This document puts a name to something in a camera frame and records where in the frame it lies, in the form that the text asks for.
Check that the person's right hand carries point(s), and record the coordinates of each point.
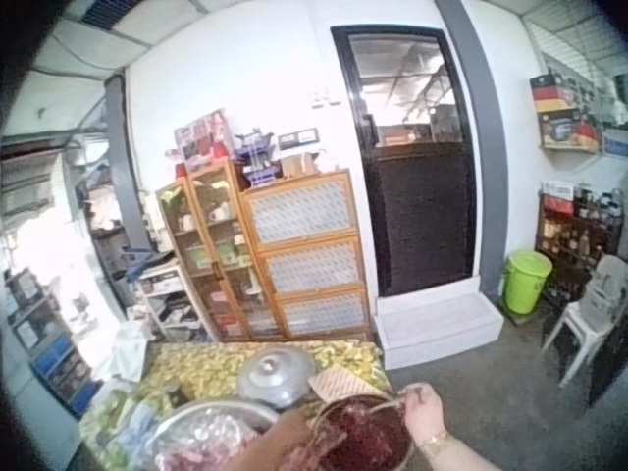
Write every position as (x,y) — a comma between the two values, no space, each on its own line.
(424,409)

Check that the person's left hand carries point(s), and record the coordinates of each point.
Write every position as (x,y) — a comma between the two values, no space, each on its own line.
(310,424)

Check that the person's right fingers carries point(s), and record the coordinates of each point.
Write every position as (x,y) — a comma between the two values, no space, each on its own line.
(408,396)

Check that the metal spoon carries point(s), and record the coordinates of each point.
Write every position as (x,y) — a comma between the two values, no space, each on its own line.
(382,403)

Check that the brown bowl of red food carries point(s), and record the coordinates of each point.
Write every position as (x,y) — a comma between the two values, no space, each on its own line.
(365,436)

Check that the patterned brown paper sheet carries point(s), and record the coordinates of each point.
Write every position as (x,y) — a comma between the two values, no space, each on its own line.
(338,383)

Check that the white door step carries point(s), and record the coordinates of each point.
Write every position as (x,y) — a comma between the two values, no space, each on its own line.
(436,324)

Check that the grey metal pot lid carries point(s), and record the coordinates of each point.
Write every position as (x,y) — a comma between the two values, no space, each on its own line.
(276,377)

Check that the green plastic bin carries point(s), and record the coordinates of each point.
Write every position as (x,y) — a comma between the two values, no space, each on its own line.
(526,280)

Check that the wooden cabinet with frosted panels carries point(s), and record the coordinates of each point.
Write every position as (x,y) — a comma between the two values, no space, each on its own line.
(309,255)

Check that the white plastic chair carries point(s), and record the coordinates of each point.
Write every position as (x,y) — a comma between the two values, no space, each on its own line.
(589,314)

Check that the large metal basin with bag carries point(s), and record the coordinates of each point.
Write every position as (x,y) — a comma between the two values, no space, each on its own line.
(211,434)

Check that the yellow green patterned tablecloth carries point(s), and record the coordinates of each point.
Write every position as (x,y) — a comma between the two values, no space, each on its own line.
(206,365)

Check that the dark shelf of bottles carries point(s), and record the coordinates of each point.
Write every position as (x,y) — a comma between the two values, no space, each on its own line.
(574,230)

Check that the black framed glass door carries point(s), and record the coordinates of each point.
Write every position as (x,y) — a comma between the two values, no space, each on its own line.
(411,162)

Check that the small dark jar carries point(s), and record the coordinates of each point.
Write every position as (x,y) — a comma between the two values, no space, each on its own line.
(172,392)

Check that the wooden glass door cabinet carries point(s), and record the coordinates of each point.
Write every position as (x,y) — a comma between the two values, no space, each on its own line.
(211,255)

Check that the cardboard box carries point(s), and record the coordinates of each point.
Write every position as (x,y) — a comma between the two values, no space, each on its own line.
(297,165)

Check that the white low shelf unit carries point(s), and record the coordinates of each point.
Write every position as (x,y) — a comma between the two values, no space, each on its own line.
(164,304)

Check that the light blue cloth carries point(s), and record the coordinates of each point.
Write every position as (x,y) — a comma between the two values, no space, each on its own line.
(136,428)

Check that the white plastic bag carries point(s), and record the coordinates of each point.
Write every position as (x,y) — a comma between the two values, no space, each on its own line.
(130,352)

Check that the blue tray rack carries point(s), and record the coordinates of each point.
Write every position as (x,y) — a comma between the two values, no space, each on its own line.
(255,157)

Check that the blue plastic hanger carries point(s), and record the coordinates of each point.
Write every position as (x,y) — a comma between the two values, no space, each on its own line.
(140,260)

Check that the white light switches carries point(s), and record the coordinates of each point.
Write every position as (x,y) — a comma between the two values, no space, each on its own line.
(326,99)

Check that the pink and red boxes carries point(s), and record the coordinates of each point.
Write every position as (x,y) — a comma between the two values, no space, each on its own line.
(202,138)

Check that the dark open shelf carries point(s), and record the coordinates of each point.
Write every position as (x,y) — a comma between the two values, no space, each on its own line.
(109,221)

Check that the cluttered storage rack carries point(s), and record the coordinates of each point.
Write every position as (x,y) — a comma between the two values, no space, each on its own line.
(51,343)

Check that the wall shelf with boxes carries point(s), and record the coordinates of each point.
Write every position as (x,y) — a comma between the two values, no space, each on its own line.
(565,114)

